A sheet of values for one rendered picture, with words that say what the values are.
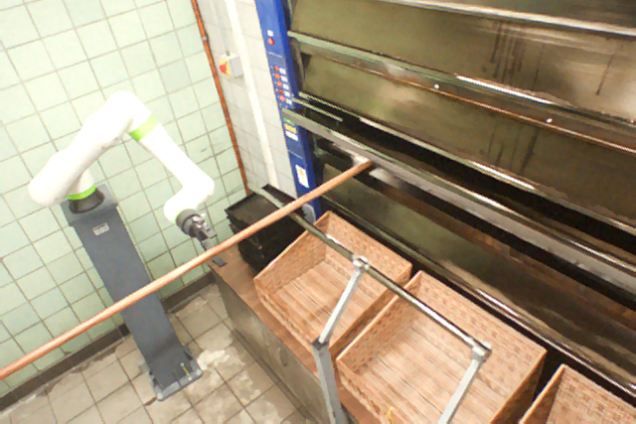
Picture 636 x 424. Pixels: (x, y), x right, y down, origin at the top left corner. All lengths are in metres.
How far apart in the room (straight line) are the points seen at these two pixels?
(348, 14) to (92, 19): 1.34
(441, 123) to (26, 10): 1.85
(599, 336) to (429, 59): 0.95
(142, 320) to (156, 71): 1.26
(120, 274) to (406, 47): 1.63
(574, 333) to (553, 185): 0.51
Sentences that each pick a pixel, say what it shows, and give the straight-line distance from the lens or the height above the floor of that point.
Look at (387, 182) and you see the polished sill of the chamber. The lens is 2.03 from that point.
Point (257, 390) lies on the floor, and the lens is 2.92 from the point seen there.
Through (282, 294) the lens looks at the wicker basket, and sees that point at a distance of 2.48.
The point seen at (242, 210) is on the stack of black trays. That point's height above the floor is 0.90.
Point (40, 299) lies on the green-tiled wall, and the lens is 3.18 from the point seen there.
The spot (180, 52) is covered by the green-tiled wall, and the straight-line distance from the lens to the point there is 2.89.
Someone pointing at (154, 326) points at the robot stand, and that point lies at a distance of 2.77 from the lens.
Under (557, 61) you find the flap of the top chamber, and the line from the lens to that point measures 1.37.
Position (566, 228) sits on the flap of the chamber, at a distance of 1.47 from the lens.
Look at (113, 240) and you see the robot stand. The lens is 2.43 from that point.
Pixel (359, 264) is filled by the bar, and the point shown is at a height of 1.17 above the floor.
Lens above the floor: 2.33
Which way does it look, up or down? 34 degrees down
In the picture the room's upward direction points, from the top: 11 degrees counter-clockwise
